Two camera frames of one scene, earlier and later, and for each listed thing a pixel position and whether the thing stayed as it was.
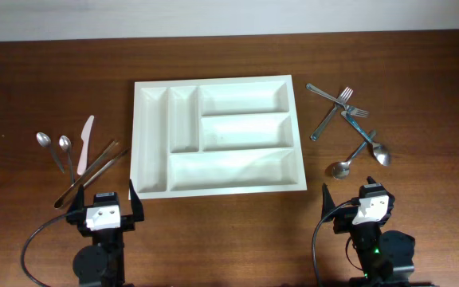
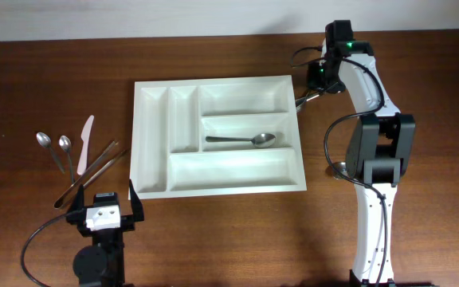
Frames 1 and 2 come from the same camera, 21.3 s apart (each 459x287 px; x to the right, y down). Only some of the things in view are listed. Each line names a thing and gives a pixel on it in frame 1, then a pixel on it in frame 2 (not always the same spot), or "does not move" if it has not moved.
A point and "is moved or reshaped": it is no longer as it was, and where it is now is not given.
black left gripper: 77,212 does not move
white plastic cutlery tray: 214,136 does not move
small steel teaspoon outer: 43,139 does not move
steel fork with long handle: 331,113 → 300,102
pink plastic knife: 85,135 does not move
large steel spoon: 382,151 is moved or reshaped
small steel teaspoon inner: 65,143 does not move
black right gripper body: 344,215 → 320,78
